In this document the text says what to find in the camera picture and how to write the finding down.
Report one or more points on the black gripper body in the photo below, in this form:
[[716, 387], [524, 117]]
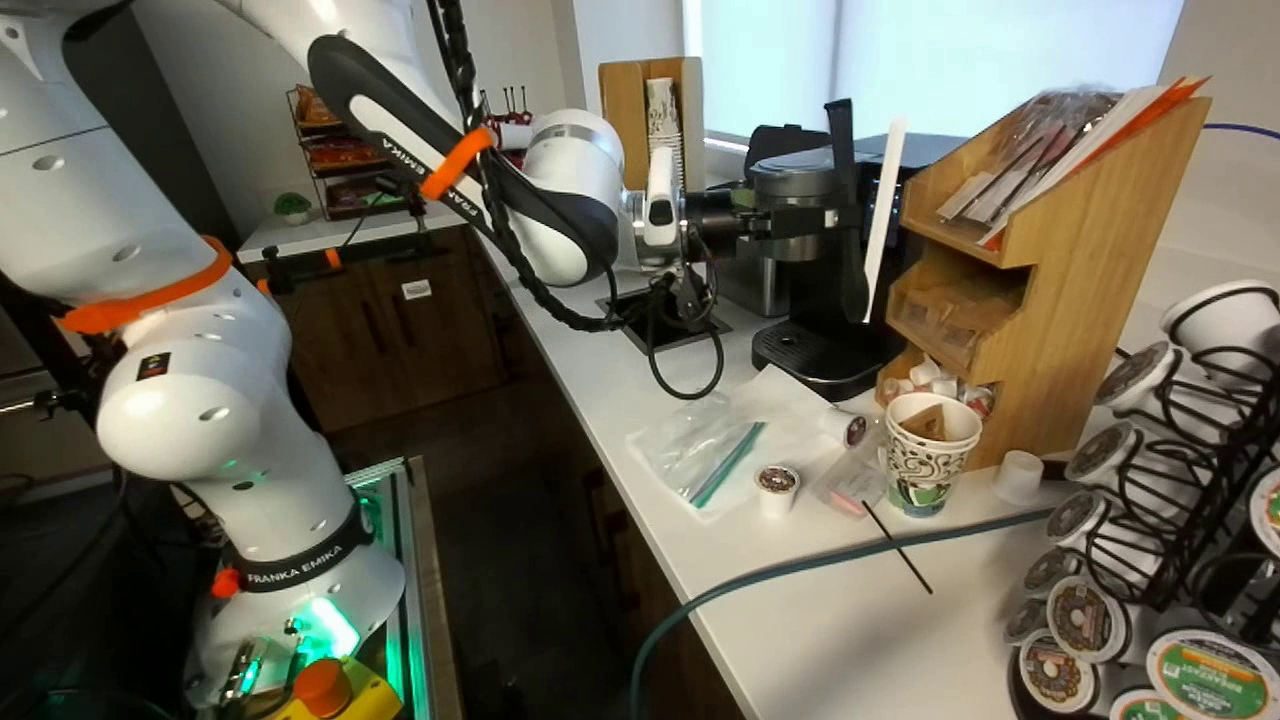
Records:
[[721, 212]]

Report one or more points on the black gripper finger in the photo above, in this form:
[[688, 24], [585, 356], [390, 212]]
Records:
[[796, 227], [796, 196]]

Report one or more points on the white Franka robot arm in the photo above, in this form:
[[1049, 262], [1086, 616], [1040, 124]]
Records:
[[203, 401]]

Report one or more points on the wooden cup dispenser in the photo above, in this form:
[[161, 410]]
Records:
[[623, 93]]

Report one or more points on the small white creamer cup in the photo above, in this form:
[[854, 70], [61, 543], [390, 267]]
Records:
[[1022, 470], [913, 379]]

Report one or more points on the patterned paper cup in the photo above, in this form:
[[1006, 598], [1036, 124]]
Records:
[[926, 463]]

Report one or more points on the stainless steel trash can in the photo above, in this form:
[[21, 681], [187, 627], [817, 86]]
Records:
[[787, 143]]

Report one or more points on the stack of paper cups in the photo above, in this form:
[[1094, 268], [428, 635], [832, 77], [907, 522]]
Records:
[[665, 115]]

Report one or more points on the black pod coffee machine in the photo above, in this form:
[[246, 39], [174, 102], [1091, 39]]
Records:
[[812, 362]]

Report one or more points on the tipped coffee pod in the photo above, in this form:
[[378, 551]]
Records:
[[858, 431]]

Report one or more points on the clear plastic bag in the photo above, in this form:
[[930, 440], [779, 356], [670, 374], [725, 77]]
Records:
[[695, 444]]

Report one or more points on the mug tree stand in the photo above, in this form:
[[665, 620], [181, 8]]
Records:
[[507, 102]]

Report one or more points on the clear plastic packet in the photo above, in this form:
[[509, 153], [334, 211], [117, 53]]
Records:
[[725, 466]]

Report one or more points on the upright coffee pod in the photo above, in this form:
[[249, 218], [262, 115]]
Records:
[[779, 484]]

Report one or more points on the pink sugar packet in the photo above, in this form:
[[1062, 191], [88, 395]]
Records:
[[843, 498]]

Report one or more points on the wooden condiment organizer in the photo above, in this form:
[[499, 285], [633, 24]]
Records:
[[1066, 346]]

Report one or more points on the white cabinet label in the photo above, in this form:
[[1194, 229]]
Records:
[[419, 290]]

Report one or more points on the thin black stir stick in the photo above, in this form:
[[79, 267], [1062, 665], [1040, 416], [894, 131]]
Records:
[[896, 546]]

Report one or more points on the dark under-counter cabinet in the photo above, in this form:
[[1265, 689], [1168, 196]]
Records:
[[585, 533]]

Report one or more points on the white orange-edged booklet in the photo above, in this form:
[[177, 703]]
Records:
[[1146, 109]]

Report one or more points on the brown wooden cabinet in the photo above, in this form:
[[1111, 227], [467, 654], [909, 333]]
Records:
[[387, 346]]

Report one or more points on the brown lid coffee pod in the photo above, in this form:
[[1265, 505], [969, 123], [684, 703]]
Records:
[[1134, 374], [1086, 616], [1073, 517], [1058, 669], [1026, 616], [1100, 451], [1049, 566]]

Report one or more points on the wooden snack shelf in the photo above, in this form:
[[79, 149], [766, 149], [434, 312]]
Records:
[[326, 165]]

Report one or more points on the small green plant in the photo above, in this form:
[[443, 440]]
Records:
[[293, 205]]

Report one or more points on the green lit robot cart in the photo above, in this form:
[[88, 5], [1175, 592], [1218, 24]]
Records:
[[427, 602]]

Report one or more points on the green lid coffee pod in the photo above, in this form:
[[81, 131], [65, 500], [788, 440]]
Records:
[[1265, 505], [1146, 705], [1207, 674]]

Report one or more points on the yellow box orange button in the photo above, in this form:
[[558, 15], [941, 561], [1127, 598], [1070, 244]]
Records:
[[334, 689]]

